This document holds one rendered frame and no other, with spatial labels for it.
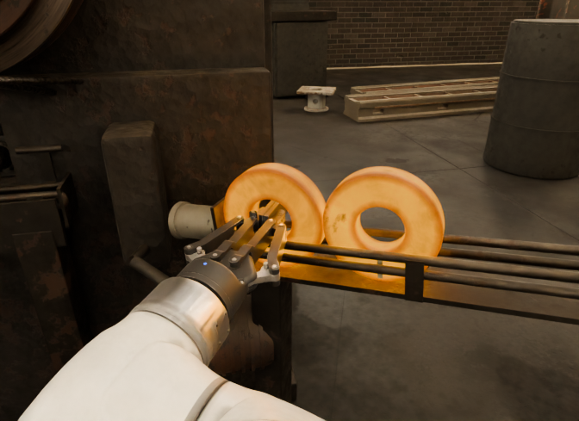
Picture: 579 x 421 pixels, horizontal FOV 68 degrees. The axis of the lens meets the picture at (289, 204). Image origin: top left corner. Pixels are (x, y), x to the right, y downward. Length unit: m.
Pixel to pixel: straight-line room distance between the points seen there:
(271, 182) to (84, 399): 0.34
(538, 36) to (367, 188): 2.41
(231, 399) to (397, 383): 1.03
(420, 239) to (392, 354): 0.91
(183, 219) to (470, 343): 1.10
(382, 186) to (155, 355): 0.32
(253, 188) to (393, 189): 0.19
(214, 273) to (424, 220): 0.26
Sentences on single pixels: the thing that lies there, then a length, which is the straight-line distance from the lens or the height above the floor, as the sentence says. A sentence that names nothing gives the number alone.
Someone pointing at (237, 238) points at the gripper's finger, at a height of 0.72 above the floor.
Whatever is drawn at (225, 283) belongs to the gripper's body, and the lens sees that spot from 0.46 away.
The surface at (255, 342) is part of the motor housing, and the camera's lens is 0.72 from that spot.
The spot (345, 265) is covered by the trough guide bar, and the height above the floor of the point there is 0.67.
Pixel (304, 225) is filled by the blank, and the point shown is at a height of 0.71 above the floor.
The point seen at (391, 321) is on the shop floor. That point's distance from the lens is 1.55.
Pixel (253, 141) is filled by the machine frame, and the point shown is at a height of 0.74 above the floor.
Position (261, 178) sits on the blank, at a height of 0.77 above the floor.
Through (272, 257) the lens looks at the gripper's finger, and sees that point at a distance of 0.50.
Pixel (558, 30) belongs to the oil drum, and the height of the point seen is 0.84.
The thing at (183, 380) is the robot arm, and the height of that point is 0.72.
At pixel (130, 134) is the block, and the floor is 0.80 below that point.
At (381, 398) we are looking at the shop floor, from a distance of 1.31.
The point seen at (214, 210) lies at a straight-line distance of 0.62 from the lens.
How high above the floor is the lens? 0.98
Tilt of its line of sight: 25 degrees down
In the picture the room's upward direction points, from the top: straight up
